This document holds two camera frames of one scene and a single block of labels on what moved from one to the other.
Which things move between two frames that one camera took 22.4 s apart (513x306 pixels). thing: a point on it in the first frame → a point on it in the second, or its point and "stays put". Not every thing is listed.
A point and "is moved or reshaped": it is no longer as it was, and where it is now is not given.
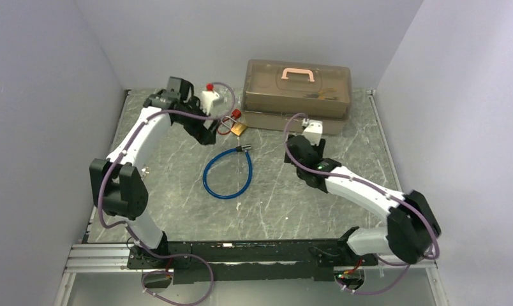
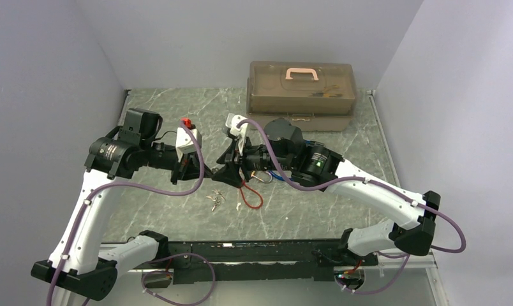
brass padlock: (238, 128) is moved or reshaped
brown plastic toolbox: (275, 90) stays put
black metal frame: (199, 261) stays put
